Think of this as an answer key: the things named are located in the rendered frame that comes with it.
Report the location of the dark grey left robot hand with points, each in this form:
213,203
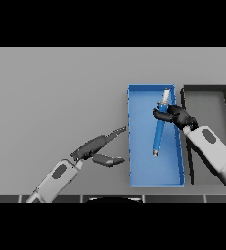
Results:
93,145

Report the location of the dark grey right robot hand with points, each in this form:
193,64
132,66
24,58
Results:
179,117

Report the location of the blue pipe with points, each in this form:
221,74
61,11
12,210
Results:
160,125

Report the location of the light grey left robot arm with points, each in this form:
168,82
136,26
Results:
54,180

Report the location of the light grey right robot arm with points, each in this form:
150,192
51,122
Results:
214,153

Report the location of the dark grey bin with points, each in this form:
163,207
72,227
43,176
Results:
206,107

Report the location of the blue bin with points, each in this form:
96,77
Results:
144,153

